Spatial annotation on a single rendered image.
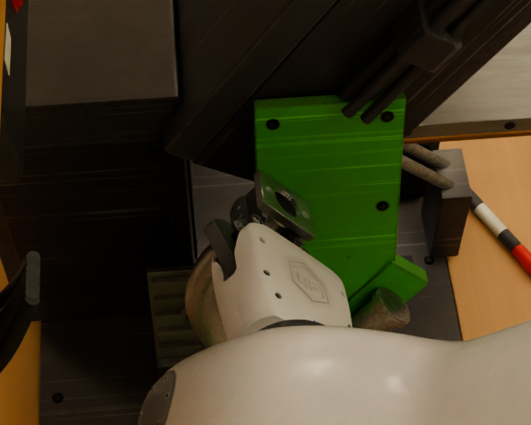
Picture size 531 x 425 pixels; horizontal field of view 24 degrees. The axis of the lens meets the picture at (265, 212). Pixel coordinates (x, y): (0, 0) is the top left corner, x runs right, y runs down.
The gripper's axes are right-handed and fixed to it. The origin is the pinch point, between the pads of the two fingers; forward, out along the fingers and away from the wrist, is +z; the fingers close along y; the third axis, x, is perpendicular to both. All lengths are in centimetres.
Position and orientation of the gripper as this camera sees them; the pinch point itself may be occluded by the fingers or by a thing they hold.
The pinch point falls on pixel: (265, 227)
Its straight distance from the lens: 95.5
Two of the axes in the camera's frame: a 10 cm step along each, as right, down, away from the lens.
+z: -1.1, -6.0, 7.9
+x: -6.8, 6.3, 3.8
